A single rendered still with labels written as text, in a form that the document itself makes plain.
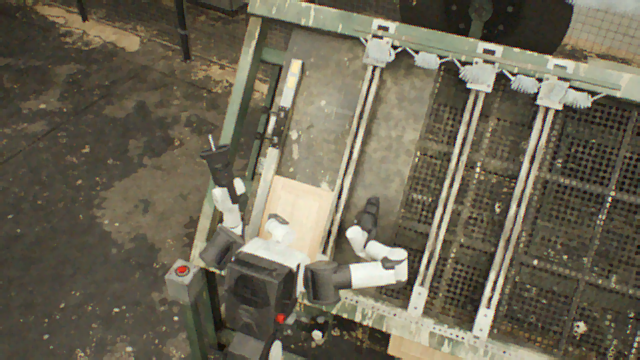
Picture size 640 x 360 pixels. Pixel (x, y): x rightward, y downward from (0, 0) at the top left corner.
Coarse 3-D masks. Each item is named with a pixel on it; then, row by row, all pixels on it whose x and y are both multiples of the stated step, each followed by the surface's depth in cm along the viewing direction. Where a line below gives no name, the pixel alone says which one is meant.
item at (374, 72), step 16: (368, 64) 252; (384, 64) 247; (368, 80) 252; (368, 96) 254; (368, 112) 253; (352, 128) 255; (352, 144) 257; (352, 160) 255; (352, 176) 257; (336, 192) 257; (336, 208) 261; (336, 224) 257; (336, 240) 262; (320, 256) 259
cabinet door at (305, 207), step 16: (272, 192) 270; (288, 192) 268; (304, 192) 266; (320, 192) 264; (272, 208) 271; (288, 208) 269; (304, 208) 267; (320, 208) 265; (288, 224) 269; (304, 224) 267; (320, 224) 265; (304, 240) 267; (320, 240) 265
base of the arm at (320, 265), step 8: (312, 264) 213; (320, 264) 212; (328, 264) 211; (336, 264) 212; (312, 272) 214; (312, 280) 213; (312, 288) 213; (312, 296) 213; (320, 304) 210; (328, 304) 209; (336, 304) 212
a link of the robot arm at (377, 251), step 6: (372, 246) 230; (378, 246) 229; (372, 252) 229; (378, 252) 226; (384, 252) 224; (378, 258) 226; (402, 264) 215; (396, 270) 215; (402, 270) 216; (396, 276) 216; (402, 276) 217; (402, 282) 218
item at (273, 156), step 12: (288, 72) 265; (300, 72) 265; (288, 96) 265; (288, 120) 268; (276, 156) 267; (264, 168) 269; (276, 168) 270; (264, 180) 269; (264, 192) 269; (264, 204) 269; (252, 216) 271; (252, 228) 271
